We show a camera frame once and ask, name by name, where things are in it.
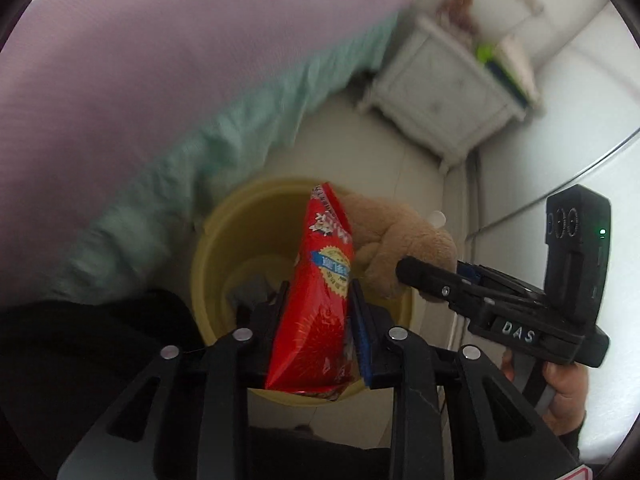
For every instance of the plush doll on nightstand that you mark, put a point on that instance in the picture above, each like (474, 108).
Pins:
(455, 17)

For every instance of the round bed purple sheet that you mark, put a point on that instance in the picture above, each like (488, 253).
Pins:
(124, 120)

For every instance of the tan teddy bear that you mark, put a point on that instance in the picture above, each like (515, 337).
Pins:
(384, 232)

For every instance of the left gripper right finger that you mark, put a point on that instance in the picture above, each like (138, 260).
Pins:
(455, 415)

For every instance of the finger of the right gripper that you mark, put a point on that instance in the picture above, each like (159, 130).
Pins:
(498, 285)
(460, 289)

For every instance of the person right hand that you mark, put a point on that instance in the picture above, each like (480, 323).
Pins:
(567, 410)

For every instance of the books stack on nightstand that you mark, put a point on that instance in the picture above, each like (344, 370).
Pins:
(510, 64)

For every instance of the red snack bag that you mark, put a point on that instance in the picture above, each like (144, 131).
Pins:
(308, 353)

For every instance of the blue grey face mask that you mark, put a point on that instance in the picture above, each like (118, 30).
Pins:
(249, 293)

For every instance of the white nightstand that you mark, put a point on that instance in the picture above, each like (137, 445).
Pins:
(437, 93)

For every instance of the yellow trash bin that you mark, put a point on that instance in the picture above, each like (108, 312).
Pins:
(255, 231)

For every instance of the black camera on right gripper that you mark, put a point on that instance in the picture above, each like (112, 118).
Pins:
(578, 236)

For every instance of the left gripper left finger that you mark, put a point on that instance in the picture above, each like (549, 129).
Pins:
(186, 416)

